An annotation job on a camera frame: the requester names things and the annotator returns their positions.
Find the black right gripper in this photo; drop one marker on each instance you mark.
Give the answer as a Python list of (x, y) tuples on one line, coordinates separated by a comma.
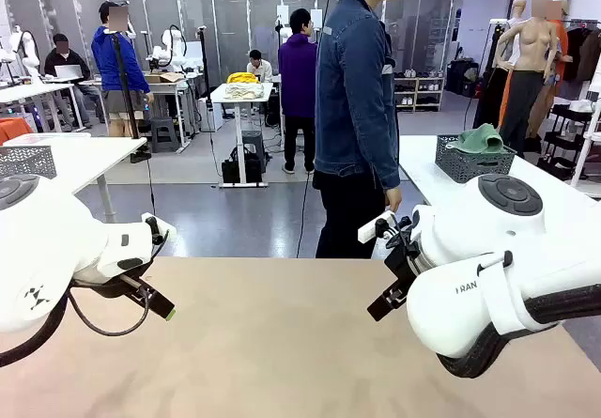
[(406, 263)]

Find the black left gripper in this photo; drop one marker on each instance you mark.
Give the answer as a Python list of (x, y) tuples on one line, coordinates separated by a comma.
[(103, 289)]

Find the grey perforated plastic basket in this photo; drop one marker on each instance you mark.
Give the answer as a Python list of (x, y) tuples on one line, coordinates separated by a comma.
[(28, 162), (469, 166)]

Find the green towel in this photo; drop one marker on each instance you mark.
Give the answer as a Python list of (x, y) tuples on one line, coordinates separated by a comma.
[(483, 138)]

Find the person's right denim forearm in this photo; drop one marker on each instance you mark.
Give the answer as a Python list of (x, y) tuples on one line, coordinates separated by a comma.
[(387, 164)]

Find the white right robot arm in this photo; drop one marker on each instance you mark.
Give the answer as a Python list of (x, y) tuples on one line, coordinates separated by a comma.
[(469, 230)]

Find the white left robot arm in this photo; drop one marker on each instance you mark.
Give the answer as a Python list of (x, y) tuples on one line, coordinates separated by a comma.
[(47, 239)]

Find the small white robot arm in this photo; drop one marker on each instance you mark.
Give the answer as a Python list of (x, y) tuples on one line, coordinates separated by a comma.
[(171, 42), (28, 47)]

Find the person's right hand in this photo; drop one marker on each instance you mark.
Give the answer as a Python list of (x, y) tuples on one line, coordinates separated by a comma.
[(394, 199)]

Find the black bag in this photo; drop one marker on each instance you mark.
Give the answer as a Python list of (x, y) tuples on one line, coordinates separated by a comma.
[(230, 171)]

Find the grey plastic step stool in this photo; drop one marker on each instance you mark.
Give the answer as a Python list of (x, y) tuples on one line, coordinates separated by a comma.
[(253, 143), (164, 134)]

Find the white standing desk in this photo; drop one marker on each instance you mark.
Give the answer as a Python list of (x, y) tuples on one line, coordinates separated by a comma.
[(239, 145)]

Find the white computer case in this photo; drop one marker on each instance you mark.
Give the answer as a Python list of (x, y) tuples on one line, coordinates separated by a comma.
[(211, 115)]

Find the person in denim jacket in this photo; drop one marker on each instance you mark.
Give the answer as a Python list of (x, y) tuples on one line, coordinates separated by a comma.
[(347, 108)]

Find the wooden shoe rack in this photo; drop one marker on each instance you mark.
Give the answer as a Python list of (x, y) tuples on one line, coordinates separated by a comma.
[(422, 91)]

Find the black tripod pole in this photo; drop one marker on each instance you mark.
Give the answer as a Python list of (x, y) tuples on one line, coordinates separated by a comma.
[(123, 89)]

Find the flat cardboard box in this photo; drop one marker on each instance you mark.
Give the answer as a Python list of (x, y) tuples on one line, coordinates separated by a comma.
[(162, 78)]

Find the cream cloth pile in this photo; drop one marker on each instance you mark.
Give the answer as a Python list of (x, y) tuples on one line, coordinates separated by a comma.
[(244, 90)]

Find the white mannequin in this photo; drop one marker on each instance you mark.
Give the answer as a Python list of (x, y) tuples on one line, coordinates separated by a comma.
[(497, 94)]

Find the yellow cloth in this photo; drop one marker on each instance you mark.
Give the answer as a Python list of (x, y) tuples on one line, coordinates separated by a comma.
[(241, 78)]

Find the person in blue hoodie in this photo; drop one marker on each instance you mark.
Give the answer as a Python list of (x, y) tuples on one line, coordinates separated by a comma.
[(112, 61)]

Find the person in purple hoodie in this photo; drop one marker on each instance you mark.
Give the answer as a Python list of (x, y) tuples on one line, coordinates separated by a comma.
[(297, 70)]

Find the silver laptop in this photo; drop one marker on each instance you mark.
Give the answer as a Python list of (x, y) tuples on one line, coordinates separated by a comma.
[(68, 71)]

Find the long white work table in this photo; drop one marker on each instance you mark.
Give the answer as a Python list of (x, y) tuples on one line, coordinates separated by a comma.
[(28, 90)]

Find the white metal rack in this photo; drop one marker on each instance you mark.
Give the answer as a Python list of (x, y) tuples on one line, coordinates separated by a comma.
[(587, 145)]

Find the seated person in white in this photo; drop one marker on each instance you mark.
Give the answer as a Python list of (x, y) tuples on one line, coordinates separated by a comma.
[(259, 68)]

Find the seated person in black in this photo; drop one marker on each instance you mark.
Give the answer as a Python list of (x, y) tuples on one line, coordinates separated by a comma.
[(63, 58)]

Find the beige mannequin with black trousers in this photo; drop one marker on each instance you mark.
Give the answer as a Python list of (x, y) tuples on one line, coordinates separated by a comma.
[(533, 51)]

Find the white panel on stand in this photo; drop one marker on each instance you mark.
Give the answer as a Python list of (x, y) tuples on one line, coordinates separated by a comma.
[(282, 14), (317, 19)]

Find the rack of dark clothes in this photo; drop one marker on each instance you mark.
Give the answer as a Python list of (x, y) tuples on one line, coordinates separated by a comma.
[(582, 51)]

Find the mannequin in orange clothes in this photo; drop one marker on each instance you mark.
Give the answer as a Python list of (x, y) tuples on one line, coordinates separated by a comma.
[(561, 33)]

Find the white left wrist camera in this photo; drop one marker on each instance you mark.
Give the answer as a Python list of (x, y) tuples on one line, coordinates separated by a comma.
[(167, 231)]

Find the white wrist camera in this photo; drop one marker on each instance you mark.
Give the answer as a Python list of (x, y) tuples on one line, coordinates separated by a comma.
[(373, 229), (167, 231)]

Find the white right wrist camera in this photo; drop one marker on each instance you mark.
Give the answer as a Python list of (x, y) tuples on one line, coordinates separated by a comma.
[(373, 229)]

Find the white metal frame table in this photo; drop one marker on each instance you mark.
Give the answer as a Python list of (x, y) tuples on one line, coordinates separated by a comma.
[(164, 85)]

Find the black camera stand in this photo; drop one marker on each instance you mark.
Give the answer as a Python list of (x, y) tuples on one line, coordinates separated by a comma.
[(204, 61)]

